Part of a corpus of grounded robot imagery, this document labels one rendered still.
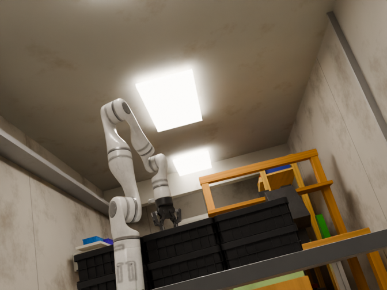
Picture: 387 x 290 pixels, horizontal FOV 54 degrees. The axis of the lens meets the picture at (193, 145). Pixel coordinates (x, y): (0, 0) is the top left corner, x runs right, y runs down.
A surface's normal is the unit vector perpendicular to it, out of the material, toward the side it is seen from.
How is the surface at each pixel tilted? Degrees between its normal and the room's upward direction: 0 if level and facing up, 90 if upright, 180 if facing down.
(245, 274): 90
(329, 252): 90
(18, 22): 180
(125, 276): 89
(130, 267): 89
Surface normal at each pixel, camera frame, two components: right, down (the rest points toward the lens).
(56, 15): 0.23, 0.90
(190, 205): -0.11, -0.35
